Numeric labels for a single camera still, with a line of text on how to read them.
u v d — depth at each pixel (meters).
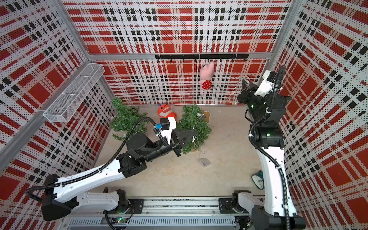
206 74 0.93
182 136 0.49
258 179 0.78
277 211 0.36
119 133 0.84
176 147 0.46
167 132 0.45
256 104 0.48
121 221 0.69
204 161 0.90
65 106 0.71
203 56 0.90
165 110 1.08
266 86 0.47
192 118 0.71
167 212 0.73
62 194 0.39
